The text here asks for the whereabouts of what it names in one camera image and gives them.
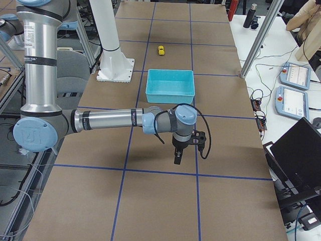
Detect black laptop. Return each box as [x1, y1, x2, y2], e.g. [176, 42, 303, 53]
[270, 117, 320, 191]

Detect black water bottle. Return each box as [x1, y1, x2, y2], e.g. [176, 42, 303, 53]
[243, 4, 257, 28]

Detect white pedestal column base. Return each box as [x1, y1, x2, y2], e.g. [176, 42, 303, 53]
[90, 0, 135, 82]

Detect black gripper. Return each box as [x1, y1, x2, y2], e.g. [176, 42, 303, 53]
[172, 137, 192, 165]

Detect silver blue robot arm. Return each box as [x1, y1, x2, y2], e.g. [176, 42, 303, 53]
[13, 1, 198, 164]

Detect near teach pendant tablet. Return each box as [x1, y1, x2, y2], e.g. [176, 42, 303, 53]
[275, 86, 309, 120]

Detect aluminium frame post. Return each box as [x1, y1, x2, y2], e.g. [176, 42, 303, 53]
[240, 0, 284, 79]

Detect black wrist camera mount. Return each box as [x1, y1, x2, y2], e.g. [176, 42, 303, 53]
[190, 130, 206, 148]

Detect teach pendant tablet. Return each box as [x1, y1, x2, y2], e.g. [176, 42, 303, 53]
[275, 86, 309, 120]
[279, 62, 311, 90]

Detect yellow beetle toy car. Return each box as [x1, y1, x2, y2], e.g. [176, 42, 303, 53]
[157, 45, 165, 56]

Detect grey office chair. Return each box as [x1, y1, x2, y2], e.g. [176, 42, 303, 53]
[56, 50, 90, 97]

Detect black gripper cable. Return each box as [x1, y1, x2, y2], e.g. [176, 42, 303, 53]
[153, 102, 212, 160]

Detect far teach pendant tablet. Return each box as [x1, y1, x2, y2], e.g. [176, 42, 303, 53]
[279, 62, 311, 90]

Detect turquoise plastic bin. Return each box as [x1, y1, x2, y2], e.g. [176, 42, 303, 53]
[145, 69, 195, 104]

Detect orange black adapter box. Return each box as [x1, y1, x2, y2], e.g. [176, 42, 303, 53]
[251, 99, 261, 111]

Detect person in beige top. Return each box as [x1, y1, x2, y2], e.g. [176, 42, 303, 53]
[286, 0, 320, 51]

